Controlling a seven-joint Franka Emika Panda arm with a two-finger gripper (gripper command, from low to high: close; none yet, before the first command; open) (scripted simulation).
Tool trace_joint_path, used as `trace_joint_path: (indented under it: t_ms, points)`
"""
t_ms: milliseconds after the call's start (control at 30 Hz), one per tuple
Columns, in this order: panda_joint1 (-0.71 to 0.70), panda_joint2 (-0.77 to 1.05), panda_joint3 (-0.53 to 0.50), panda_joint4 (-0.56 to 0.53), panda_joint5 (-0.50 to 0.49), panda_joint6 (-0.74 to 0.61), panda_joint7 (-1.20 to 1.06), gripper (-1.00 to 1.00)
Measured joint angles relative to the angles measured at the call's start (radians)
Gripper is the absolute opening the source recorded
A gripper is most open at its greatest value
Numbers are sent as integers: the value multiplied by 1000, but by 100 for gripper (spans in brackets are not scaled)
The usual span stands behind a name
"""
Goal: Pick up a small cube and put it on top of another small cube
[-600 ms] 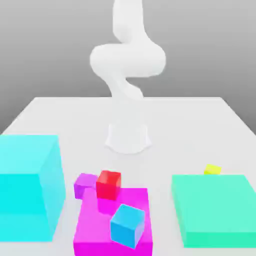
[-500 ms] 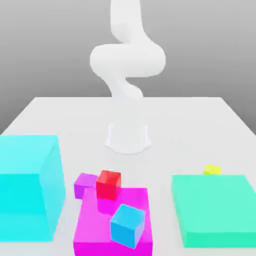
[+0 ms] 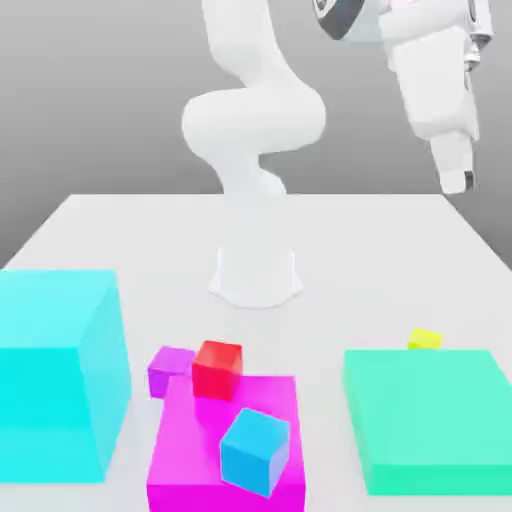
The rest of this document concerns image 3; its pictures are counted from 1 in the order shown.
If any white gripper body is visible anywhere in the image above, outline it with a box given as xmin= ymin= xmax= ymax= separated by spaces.
xmin=388 ymin=30 xmax=481 ymax=142

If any small yellow cube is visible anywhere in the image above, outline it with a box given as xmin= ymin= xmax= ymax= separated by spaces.
xmin=407 ymin=327 xmax=445 ymax=352

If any small blue cube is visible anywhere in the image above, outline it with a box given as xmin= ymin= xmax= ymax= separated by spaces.
xmin=219 ymin=407 xmax=292 ymax=500

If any large cyan box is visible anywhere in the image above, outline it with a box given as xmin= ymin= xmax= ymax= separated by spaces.
xmin=0 ymin=269 xmax=134 ymax=486

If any large magenta box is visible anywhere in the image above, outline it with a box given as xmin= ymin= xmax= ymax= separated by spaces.
xmin=145 ymin=374 xmax=308 ymax=512

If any large mint green box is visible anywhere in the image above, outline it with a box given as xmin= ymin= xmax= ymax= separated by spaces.
xmin=342 ymin=348 xmax=512 ymax=498

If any small purple cube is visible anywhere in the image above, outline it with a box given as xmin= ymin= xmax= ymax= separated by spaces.
xmin=146 ymin=345 xmax=198 ymax=400

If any small red cube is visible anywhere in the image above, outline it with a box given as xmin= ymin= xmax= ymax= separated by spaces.
xmin=191 ymin=339 xmax=244 ymax=403

